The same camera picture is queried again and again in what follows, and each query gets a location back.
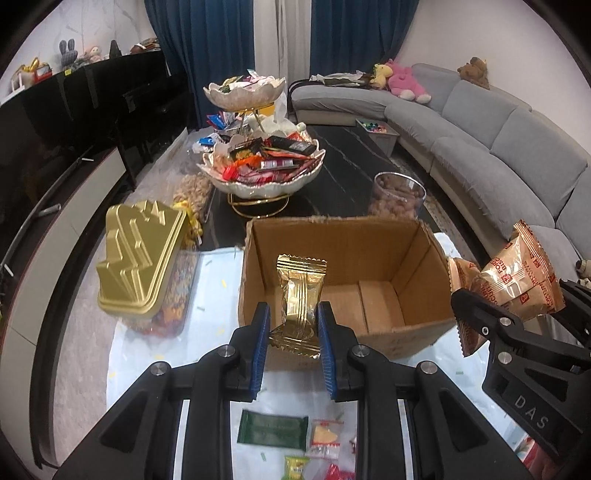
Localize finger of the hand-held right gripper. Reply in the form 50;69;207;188
451;289;532;356
558;278;591;348

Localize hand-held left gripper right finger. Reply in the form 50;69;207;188
315;301;536;480

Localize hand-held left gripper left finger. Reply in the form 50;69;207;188
51;302;273;480

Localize copper snack packet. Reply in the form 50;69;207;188
480;219;566;324
447;256;497;357

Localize gold snack packet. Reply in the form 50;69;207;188
269;253;328;361

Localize dark green snack packet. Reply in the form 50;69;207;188
238;410;308;452

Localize clear packet yellow snack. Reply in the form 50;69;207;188
305;418;345;460

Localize cardboard box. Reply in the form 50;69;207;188
238;216;469;370

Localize light blue patterned cloth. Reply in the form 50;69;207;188
106;233;591;480

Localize clear jar of brown nuts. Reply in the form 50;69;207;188
369;172;426;220

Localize yellow toy figure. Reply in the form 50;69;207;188
175;198;204;245

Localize gold lid candy container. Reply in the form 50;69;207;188
96;200;201;335

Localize tiered shell snack bowl stand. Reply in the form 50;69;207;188
202;76;326;219

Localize clear bag of peanuts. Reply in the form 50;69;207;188
173;173;215;217

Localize grey sectional sofa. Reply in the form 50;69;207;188
288;63;591;278

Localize large pile of snack packets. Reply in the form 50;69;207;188
210;131;321;182

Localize grey storage bin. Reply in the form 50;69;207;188
355;117;400;155

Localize black marble coffee table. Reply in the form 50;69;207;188
198;122;462;252

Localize white television cabinet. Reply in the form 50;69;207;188
0;148;134;467

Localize white plastic bag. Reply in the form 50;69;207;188
274;92;296;134

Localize brown plush bear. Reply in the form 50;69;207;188
457;56;490;90

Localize pink plush toy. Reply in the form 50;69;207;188
388;58;432;103

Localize yellow plush toy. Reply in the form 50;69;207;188
369;63;393;90

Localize small pile of snack packets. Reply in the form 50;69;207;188
217;69;278;90

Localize dark cloth heap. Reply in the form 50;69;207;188
310;71;370;88

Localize black television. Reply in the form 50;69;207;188
0;78;121;259

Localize blue curtain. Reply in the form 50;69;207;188
144;0;256;132
310;0;419;77

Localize white sheer curtain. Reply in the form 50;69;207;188
253;0;312;93

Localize grey rabbit plush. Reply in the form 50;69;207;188
59;39;79;70

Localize red white toy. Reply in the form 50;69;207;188
11;58;54;90

